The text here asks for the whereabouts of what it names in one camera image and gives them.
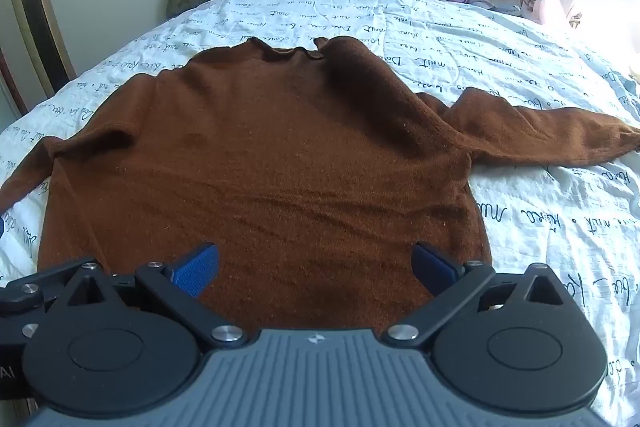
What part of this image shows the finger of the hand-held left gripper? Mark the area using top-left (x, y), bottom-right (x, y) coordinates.
top-left (0, 259), bottom-right (83, 315)

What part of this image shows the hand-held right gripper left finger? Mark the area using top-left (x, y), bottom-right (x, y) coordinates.
top-left (65, 242), bottom-right (247, 349)

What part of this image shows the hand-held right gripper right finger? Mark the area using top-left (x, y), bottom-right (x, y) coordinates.
top-left (381, 241), bottom-right (569, 349)

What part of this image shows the brown knit sweater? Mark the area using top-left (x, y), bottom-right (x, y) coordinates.
top-left (0, 36), bottom-right (640, 333)

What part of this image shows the white script-print bed blanket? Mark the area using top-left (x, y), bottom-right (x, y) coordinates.
top-left (0, 0), bottom-right (640, 427)

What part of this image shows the gold tower air conditioner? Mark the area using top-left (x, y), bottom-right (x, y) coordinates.
top-left (4, 0), bottom-right (77, 115)

